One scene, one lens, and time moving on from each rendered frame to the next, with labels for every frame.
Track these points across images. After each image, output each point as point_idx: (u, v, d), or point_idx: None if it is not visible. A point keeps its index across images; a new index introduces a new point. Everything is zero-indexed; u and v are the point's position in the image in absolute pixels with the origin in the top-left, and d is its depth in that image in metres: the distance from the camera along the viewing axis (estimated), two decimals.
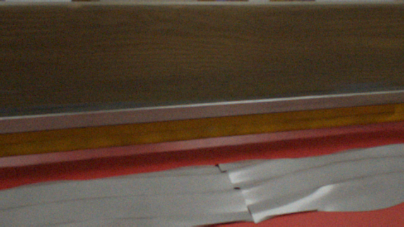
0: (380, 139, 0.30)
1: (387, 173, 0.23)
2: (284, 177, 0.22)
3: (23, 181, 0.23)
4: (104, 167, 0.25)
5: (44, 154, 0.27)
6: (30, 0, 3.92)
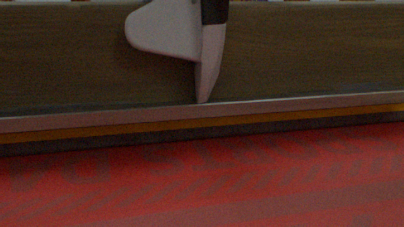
0: None
1: None
2: None
3: None
4: None
5: None
6: (29, 1, 4.13)
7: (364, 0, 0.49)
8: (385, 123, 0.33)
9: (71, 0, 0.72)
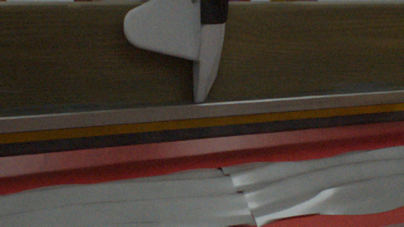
0: (382, 140, 0.31)
1: (388, 176, 0.23)
2: (286, 180, 0.22)
3: (29, 185, 0.24)
4: (108, 171, 0.26)
5: (49, 158, 0.28)
6: (32, 0, 3.93)
7: None
8: None
9: None
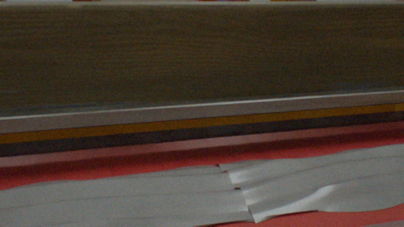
0: (381, 139, 0.30)
1: (387, 173, 0.23)
2: (285, 177, 0.22)
3: (24, 181, 0.23)
4: (105, 167, 0.25)
5: (45, 154, 0.27)
6: (31, 0, 3.93)
7: None
8: None
9: None
